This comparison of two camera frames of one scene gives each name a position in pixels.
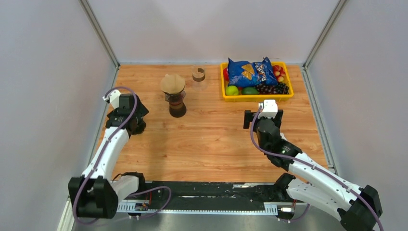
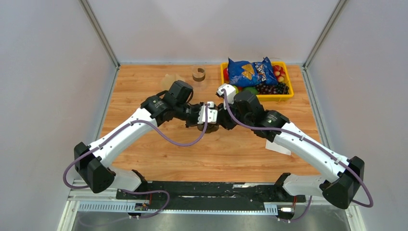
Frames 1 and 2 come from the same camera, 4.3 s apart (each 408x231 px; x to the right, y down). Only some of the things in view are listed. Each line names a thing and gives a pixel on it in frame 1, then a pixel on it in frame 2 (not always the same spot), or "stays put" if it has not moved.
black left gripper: x=141 y=111 -> x=189 y=124
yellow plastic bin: x=260 y=98 stays put
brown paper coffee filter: x=172 y=84 stays put
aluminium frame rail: x=188 y=207 stays put
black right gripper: x=276 y=121 -> x=223 y=117
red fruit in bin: x=226 y=74 stays put
